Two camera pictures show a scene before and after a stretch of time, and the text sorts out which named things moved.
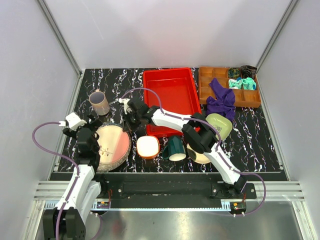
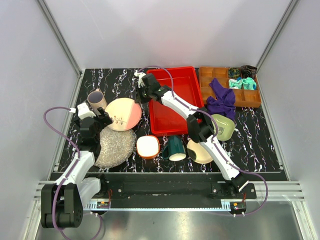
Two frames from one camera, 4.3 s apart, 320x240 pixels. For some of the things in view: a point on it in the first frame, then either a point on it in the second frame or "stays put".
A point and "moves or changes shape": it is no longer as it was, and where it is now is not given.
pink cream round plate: [114, 143] moves or changes shape
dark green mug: [175, 151] stays put
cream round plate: [198, 157] stays put
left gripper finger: [96, 123] -> [104, 115]
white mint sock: [234, 84] stays put
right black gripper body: [135, 118] -> [146, 92]
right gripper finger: [127, 126] -> [138, 99]
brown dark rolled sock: [247, 71] stays put
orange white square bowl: [147, 147] stays put
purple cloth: [225, 102] stays put
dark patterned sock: [234, 72] stays put
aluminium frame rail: [59, 36] stays put
